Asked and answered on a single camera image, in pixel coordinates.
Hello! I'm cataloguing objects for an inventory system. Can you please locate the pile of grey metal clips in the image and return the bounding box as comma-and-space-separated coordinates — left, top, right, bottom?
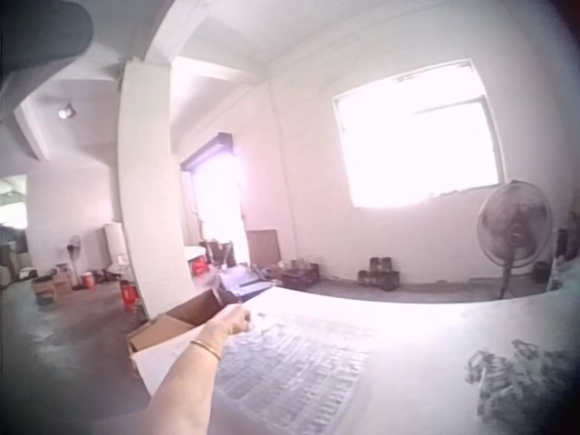
463, 338, 580, 428

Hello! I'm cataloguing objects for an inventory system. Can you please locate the large grey standing fan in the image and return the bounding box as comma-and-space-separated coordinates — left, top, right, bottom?
476, 179, 556, 300

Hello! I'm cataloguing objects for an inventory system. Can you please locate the brown board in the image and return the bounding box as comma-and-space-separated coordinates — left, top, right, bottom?
245, 228, 279, 271

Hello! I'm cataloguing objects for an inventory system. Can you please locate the bright window with frame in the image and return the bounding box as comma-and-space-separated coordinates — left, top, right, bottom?
332, 58, 507, 209

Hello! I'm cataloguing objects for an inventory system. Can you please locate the black head rig part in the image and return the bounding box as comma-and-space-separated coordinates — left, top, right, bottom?
0, 0, 94, 79

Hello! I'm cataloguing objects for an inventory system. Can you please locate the roller shutter doorway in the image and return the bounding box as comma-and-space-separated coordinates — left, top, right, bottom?
179, 131, 248, 269

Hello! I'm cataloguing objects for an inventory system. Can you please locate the open brown cardboard box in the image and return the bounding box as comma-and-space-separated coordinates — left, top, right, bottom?
125, 286, 237, 369

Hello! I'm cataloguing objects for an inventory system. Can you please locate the red plastic crate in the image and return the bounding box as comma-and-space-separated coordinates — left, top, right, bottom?
119, 279, 139, 312

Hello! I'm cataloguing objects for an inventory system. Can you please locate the stack of dark cans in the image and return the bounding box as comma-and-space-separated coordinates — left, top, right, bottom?
357, 256, 401, 292

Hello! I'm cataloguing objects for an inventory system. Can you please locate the white material roll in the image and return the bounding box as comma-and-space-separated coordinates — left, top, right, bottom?
102, 222, 129, 265

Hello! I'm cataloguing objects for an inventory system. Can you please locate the thin gold bangle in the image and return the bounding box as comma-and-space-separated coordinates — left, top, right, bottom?
188, 339, 222, 362

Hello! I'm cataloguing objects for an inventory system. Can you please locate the person's left hand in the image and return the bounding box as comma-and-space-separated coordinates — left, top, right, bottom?
197, 304, 253, 360

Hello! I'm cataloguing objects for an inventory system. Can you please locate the heap of small cardboard boxes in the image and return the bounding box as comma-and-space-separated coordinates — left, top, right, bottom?
30, 270, 74, 305

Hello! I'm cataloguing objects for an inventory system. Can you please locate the dark crate of bottles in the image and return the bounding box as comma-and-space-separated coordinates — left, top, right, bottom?
279, 258, 321, 292

